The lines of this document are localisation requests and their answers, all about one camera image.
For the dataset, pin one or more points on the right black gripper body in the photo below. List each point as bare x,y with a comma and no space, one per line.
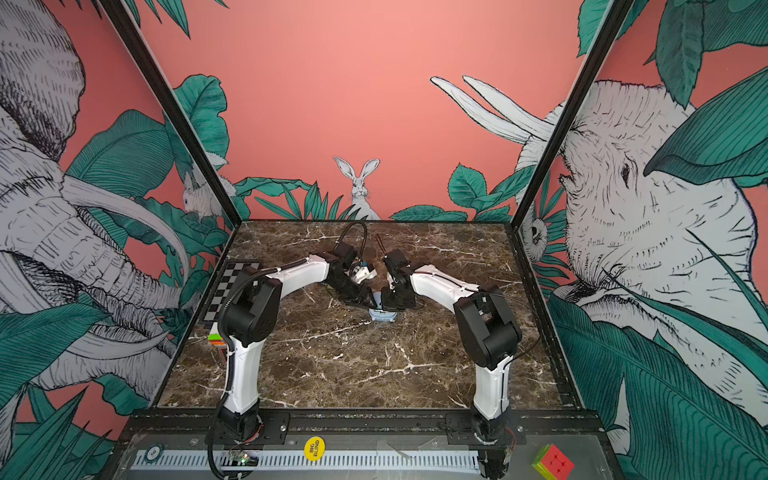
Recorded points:
394,300

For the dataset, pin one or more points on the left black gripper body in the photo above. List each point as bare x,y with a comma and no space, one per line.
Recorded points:
352,290

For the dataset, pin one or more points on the light blue small alarm clock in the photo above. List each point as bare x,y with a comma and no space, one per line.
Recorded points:
377,313

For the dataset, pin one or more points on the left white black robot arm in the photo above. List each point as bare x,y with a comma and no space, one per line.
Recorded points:
249,316

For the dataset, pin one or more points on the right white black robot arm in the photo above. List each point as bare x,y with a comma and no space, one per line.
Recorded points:
488,327

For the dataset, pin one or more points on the black white checkerboard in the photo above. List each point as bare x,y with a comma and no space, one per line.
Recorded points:
223,284

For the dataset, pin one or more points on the colourful rubik cube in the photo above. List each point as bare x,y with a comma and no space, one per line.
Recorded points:
215,339
552,464

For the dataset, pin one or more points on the yellow round sticker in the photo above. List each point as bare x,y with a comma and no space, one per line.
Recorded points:
314,449

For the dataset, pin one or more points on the small green circuit board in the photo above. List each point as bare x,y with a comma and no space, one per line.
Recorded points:
242,459

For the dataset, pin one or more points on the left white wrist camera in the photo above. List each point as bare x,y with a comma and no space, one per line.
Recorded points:
363,273

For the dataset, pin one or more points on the black mounting rail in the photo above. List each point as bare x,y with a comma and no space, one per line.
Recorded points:
460,426

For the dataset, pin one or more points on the white slotted cable duct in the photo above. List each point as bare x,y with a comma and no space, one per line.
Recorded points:
292,460

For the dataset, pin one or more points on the left black frame post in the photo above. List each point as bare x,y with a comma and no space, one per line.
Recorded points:
126,28

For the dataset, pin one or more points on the black frame post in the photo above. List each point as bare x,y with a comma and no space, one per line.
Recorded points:
611,24
126,28

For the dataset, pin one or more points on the right black frame post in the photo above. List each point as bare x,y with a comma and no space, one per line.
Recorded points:
611,24

